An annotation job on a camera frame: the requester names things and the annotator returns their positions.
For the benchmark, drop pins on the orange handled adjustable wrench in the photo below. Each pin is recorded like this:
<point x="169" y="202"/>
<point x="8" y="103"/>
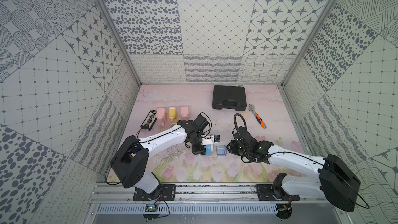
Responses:
<point x="251" y="108"/>

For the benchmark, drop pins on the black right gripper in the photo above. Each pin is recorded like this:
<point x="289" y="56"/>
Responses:
<point x="231" y="149"/>

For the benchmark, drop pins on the pink pencil sharpener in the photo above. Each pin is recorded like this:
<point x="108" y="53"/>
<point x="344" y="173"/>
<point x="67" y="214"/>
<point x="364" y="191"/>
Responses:
<point x="161" y="116"/>
<point x="184" y="113"/>

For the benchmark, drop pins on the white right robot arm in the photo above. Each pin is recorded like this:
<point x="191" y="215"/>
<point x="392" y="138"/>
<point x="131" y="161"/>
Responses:
<point x="326" y="178"/>

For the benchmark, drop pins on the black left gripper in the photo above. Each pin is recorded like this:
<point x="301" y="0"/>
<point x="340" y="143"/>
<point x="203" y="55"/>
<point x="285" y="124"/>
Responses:
<point x="199" y="149"/>

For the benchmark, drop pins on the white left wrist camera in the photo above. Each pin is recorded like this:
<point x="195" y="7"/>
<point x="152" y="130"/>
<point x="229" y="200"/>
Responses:
<point x="209" y="140"/>

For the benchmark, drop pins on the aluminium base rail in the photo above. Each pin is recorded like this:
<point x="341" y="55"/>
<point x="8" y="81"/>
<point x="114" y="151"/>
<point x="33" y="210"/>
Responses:
<point x="190" y="198"/>

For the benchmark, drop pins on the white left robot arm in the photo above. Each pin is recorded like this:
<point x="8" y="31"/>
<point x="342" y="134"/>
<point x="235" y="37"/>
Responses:
<point x="130" y="161"/>

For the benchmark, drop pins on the black connector board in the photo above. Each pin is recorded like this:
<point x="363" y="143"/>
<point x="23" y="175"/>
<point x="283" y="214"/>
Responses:
<point x="149" y="121"/>

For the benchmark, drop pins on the black plastic tool case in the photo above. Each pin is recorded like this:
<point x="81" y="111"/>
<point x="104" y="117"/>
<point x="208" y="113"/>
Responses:
<point x="229" y="97"/>

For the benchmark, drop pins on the yellow pencil sharpener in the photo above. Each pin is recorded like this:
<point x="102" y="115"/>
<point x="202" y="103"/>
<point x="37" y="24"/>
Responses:
<point x="172" y="113"/>

